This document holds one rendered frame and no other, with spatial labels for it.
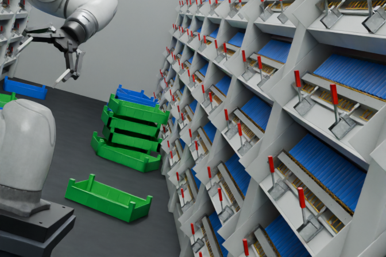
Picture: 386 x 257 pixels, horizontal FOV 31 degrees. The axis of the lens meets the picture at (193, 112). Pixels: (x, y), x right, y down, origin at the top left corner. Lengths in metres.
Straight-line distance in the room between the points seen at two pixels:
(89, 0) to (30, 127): 0.52
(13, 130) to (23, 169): 0.10
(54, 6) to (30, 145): 0.54
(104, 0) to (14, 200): 0.70
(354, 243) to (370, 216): 0.06
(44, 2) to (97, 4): 0.16
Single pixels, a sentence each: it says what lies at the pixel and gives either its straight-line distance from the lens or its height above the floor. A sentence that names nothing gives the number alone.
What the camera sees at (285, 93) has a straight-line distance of 1.65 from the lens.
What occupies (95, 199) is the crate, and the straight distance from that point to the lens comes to 2.87.
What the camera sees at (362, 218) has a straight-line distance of 1.05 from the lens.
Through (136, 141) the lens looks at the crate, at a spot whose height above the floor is 0.11.
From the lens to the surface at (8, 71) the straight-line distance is 5.90.
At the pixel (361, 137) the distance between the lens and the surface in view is 1.06.
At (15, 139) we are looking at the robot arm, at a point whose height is 0.42.
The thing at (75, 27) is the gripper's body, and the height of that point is 0.72.
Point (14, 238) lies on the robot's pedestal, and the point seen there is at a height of 0.20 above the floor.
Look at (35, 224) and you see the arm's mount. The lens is 1.80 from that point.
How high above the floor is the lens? 0.82
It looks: 7 degrees down
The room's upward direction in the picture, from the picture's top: 16 degrees clockwise
